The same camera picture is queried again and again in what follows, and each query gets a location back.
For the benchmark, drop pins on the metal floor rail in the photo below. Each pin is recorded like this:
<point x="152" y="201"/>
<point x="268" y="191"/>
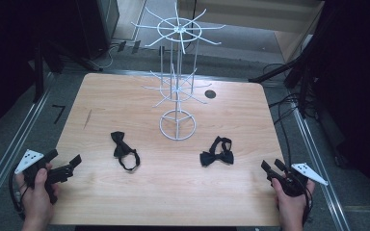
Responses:
<point x="13" y="144"/>
<point x="314" y="160"/>

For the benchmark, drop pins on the black cabinet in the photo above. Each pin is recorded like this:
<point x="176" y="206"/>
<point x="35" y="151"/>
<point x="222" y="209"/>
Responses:
<point x="98" y="25"/>

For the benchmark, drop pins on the black table grommet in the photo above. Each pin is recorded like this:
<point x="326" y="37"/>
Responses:
<point x="210" y="94"/>

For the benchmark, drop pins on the person's left hand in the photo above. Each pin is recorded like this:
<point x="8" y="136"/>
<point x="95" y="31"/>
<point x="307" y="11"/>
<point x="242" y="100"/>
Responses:
<point x="37" y="205"/>

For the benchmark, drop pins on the person's right hand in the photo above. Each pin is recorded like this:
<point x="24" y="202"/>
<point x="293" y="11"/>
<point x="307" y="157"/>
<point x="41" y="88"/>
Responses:
<point x="290" y="208"/>

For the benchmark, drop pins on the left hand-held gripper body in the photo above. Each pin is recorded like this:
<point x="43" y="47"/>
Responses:
<point x="29" y="160"/>

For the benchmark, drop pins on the black bow tie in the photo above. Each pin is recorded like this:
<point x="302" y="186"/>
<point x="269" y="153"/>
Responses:
<point x="121" y="148"/>
<point x="216" y="158"/>

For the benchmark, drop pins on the black tripod stand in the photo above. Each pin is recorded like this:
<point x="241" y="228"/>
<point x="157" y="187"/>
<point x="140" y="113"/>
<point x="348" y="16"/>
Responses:
<point x="282" y="69"/>
<point x="39" y="70"/>

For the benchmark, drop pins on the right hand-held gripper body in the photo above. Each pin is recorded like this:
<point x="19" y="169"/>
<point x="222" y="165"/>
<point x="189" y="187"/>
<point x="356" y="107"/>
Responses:
<point x="305" y="171"/>

